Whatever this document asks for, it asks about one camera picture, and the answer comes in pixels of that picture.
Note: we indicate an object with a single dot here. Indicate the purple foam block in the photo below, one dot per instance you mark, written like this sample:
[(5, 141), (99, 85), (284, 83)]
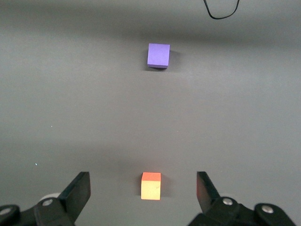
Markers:
[(158, 55)]

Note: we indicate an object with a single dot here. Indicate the orange foam block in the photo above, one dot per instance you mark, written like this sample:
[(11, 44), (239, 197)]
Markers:
[(151, 188)]

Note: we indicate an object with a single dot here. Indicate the dark grey table mat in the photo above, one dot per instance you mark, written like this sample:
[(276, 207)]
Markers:
[(70, 94)]

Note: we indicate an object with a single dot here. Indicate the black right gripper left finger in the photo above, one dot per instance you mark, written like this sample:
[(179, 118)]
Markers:
[(75, 195)]

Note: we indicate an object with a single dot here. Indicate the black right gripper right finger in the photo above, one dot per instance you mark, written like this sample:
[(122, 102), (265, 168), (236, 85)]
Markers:
[(207, 195)]

